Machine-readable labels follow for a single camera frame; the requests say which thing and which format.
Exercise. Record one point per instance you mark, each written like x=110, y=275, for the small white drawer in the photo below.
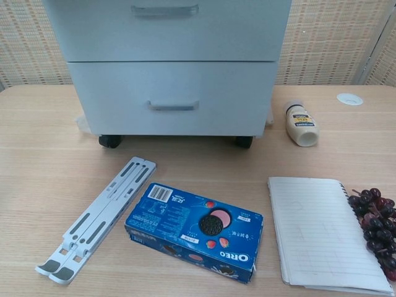
x=232, y=99

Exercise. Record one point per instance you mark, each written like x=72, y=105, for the medium white drawer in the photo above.
x=232, y=34

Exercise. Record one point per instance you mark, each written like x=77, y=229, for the black caster wheel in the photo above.
x=109, y=141
x=244, y=141

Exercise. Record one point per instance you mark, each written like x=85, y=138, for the blue Oreo cookie box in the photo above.
x=185, y=229

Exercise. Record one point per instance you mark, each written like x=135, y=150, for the beige drink bottle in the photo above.
x=301, y=123

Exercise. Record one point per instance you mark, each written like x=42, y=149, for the folded silver laptop stand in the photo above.
x=102, y=210

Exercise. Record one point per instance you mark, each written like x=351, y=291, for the white lined spiral notebook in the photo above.
x=318, y=229

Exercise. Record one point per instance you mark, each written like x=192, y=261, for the dark red grape bunch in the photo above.
x=377, y=226

